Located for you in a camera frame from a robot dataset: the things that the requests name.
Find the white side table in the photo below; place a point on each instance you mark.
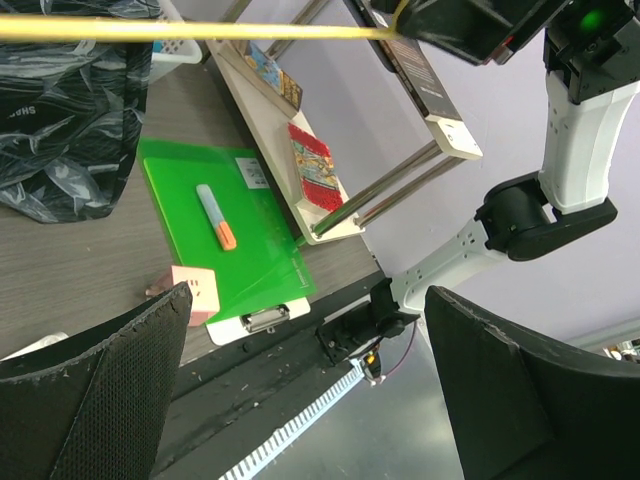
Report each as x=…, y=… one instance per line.
x=269, y=127

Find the dark patterned shorts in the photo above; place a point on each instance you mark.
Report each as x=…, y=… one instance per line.
x=71, y=119

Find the white perforated plastic basket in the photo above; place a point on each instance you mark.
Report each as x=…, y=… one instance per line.
x=173, y=52

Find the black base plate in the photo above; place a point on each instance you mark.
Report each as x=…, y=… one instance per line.
x=230, y=401

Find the white rack base foot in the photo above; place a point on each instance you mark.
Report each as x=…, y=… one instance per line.
x=43, y=342

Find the orange marker pen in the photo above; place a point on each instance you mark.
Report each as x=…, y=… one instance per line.
x=219, y=224

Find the pink cube power adapter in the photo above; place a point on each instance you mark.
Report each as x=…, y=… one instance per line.
x=203, y=286

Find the red patterned book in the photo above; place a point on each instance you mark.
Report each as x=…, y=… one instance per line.
x=317, y=190

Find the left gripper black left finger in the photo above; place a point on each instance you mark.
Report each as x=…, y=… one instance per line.
x=93, y=406

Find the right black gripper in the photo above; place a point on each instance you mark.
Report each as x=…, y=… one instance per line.
x=476, y=31

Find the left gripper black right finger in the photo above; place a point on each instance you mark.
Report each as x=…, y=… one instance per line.
x=523, y=405

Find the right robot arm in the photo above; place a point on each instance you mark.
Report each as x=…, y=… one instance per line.
x=591, y=56

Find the green clipboard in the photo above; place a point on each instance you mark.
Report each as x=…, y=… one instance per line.
x=264, y=280

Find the black hardcover book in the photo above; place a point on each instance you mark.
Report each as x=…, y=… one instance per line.
x=404, y=58

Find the white cable duct strip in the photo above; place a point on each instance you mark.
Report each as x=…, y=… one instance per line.
x=256, y=461

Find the colourful comic book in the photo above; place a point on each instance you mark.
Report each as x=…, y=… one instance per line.
x=271, y=74

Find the yellow clothes hanger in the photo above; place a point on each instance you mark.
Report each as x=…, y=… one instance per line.
x=43, y=28

